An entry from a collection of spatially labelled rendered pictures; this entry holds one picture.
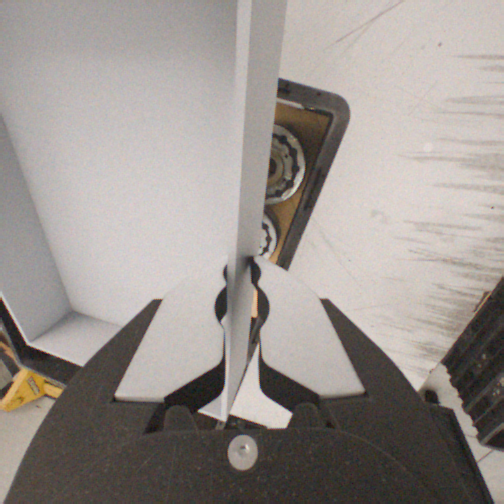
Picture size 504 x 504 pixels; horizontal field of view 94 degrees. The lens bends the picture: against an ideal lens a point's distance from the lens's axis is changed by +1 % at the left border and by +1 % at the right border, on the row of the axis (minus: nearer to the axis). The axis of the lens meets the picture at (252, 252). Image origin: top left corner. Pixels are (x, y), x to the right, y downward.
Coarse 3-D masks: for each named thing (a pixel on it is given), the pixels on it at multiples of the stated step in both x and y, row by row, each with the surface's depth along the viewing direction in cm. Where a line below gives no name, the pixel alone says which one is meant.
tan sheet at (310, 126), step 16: (288, 112) 31; (304, 112) 30; (304, 128) 31; (320, 128) 31; (304, 144) 32; (272, 160) 34; (272, 208) 37; (288, 208) 37; (288, 224) 38; (272, 256) 41; (256, 304) 47
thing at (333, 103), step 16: (288, 80) 21; (288, 96) 22; (304, 96) 21; (320, 96) 21; (336, 96) 21; (336, 112) 21; (336, 128) 22; (336, 144) 22; (320, 160) 23; (320, 176) 24; (320, 192) 25; (304, 208) 27; (304, 224) 27; (288, 240) 28; (288, 256) 29; (256, 336) 37
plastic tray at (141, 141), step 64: (0, 0) 13; (64, 0) 12; (128, 0) 12; (192, 0) 11; (256, 0) 7; (0, 64) 15; (64, 64) 14; (128, 64) 13; (192, 64) 12; (256, 64) 8; (0, 128) 17; (64, 128) 16; (128, 128) 15; (192, 128) 14; (256, 128) 10; (0, 192) 18; (64, 192) 18; (128, 192) 17; (192, 192) 15; (256, 192) 12; (0, 256) 19; (64, 256) 22; (128, 256) 20; (192, 256) 18; (64, 320) 25; (128, 320) 24
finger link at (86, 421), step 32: (96, 352) 7; (128, 352) 7; (96, 384) 6; (64, 416) 6; (96, 416) 6; (128, 416) 6; (160, 416) 6; (32, 448) 5; (64, 448) 5; (96, 448) 5; (32, 480) 5; (64, 480) 5
